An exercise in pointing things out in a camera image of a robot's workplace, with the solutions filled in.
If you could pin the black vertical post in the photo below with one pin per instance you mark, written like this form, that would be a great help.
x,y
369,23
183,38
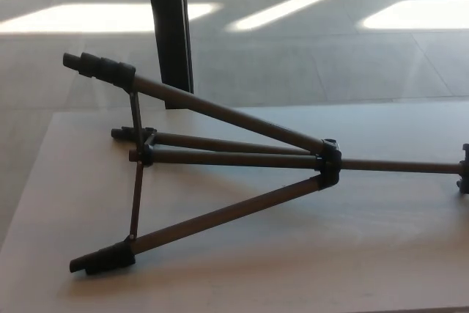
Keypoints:
x,y
170,34

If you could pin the bronze camera tripod black joints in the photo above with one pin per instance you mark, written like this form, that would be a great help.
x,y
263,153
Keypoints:
x,y
234,159

